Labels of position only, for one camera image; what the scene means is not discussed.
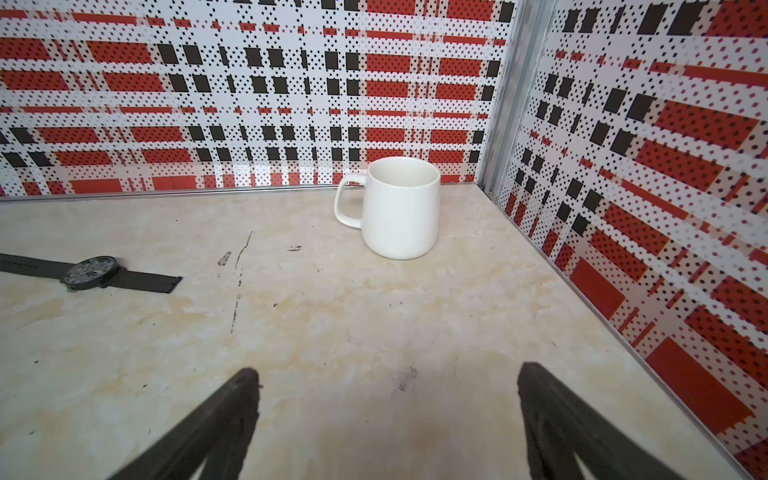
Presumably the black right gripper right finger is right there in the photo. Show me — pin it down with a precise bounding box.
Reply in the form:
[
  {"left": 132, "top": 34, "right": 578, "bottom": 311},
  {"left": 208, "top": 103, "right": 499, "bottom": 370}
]
[{"left": 517, "top": 362, "right": 680, "bottom": 479}]

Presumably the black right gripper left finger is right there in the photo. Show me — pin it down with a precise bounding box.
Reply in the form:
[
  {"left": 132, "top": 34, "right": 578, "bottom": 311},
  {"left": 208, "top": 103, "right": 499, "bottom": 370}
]
[{"left": 112, "top": 368, "right": 260, "bottom": 479}]

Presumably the black wrist watch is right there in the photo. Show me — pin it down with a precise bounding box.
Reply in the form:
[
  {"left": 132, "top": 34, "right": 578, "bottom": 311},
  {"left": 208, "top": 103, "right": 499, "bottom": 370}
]
[{"left": 1, "top": 254, "right": 182, "bottom": 294}]

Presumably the white ceramic mug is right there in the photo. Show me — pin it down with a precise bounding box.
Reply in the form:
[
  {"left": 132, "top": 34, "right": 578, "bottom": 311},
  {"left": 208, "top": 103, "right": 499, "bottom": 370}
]
[{"left": 333, "top": 156, "right": 441, "bottom": 260}]

